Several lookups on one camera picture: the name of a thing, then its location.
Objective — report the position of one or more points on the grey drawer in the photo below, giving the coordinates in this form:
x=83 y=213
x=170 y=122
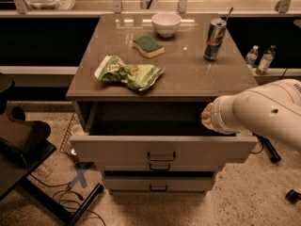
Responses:
x=157 y=136
x=158 y=184
x=125 y=168

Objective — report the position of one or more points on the red soda can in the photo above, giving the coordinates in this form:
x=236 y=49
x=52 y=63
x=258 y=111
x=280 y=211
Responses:
x=74 y=156

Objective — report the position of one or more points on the grey bottom drawer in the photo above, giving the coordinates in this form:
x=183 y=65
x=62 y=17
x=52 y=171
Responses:
x=158 y=184

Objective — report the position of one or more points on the blue silver drink can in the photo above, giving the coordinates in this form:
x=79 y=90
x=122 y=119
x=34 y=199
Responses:
x=216 y=34

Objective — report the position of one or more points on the tall clear plastic bottle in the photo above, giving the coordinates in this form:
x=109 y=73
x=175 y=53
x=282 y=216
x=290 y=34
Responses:
x=266 y=59

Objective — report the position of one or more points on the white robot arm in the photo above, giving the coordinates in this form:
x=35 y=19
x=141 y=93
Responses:
x=272 y=111

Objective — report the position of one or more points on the green yellow sponge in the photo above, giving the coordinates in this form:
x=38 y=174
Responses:
x=148 y=47

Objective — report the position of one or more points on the green crumpled chip bag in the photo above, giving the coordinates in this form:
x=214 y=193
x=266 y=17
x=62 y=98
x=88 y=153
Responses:
x=136 y=77

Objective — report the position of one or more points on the grey drawer cabinet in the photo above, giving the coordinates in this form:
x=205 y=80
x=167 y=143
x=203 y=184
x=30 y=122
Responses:
x=187 y=76

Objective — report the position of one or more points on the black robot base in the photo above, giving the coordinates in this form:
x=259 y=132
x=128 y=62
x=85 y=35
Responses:
x=24 y=148

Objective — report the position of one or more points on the grey top drawer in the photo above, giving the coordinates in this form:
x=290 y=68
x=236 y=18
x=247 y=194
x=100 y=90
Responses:
x=157 y=136

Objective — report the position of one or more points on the white bowl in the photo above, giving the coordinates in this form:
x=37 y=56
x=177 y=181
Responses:
x=166 y=24

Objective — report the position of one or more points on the black caster wheel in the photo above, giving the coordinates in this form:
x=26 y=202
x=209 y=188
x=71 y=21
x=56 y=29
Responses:
x=293 y=197

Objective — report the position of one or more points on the wire mesh trash basket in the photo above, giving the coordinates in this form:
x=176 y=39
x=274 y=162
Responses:
x=66 y=147

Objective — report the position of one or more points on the grey middle drawer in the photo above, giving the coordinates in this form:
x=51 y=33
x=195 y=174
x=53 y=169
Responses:
x=125 y=168

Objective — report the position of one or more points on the small clear water bottle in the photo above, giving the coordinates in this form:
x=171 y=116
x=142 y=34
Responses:
x=251 y=56

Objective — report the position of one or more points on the black stand leg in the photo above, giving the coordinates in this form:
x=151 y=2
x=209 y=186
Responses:
x=268 y=146

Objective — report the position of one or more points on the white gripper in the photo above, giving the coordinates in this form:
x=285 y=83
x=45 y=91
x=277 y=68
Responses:
x=218 y=117

